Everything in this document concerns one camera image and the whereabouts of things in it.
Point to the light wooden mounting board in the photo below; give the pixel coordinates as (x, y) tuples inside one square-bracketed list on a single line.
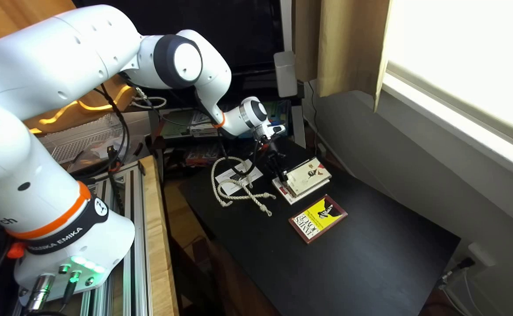
[(158, 234)]

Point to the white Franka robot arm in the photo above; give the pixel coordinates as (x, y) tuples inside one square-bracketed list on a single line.
[(45, 116)]

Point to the aluminium rail frame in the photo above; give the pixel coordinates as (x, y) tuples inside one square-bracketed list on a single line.
[(121, 234)]

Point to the yellow curved object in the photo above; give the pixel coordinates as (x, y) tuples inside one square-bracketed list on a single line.
[(63, 114)]

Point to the white book with small figure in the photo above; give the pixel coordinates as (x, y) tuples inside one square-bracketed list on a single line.
[(307, 176)]

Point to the black television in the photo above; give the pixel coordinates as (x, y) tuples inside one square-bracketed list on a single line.
[(226, 23)]

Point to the wide tan curtain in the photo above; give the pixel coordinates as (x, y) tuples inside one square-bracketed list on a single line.
[(337, 46)]

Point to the white box device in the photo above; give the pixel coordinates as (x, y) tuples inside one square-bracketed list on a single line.
[(284, 72)]

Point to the yellow cover book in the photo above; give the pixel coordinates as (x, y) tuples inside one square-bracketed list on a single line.
[(318, 218)]

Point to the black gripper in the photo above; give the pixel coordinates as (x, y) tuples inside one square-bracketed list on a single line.
[(270, 134)]

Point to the white power strip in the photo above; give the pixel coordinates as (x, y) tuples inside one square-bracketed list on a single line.
[(472, 260)]

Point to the white book with colourful illustration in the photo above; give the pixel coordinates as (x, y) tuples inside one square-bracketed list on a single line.
[(291, 197)]

